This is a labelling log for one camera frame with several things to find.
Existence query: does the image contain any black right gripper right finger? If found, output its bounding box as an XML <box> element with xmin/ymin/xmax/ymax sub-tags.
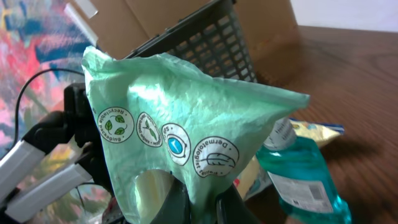
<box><xmin>216</xmin><ymin>185</ymin><xmax>261</xmax><ymax>224</ymax></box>

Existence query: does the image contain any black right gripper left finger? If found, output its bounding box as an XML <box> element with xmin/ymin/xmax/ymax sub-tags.
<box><xmin>151</xmin><ymin>179</ymin><xmax>191</xmax><ymax>224</ymax></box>

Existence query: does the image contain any yellow snack chips bag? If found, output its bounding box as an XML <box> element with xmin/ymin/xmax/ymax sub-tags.
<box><xmin>234</xmin><ymin>118</ymin><xmax>345</xmax><ymax>201</ymax></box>

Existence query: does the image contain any blue mouthwash bottle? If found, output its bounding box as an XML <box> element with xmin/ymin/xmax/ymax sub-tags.
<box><xmin>256</xmin><ymin>118</ymin><xmax>352</xmax><ymax>223</ymax></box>

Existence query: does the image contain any mint green wipes pack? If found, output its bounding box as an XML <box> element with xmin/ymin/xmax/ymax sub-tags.
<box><xmin>81</xmin><ymin>47</ymin><xmax>310</xmax><ymax>223</ymax></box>

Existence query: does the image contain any grey plastic lattice basket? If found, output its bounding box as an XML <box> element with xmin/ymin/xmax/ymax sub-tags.
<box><xmin>127</xmin><ymin>0</ymin><xmax>257</xmax><ymax>83</ymax></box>

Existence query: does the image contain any brown cardboard box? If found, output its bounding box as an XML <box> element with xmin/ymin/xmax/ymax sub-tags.
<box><xmin>65</xmin><ymin>0</ymin><xmax>297</xmax><ymax>82</ymax></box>

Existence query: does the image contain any black left camera cable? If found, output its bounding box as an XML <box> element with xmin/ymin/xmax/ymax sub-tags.
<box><xmin>14</xmin><ymin>67</ymin><xmax>86</xmax><ymax>147</ymax></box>

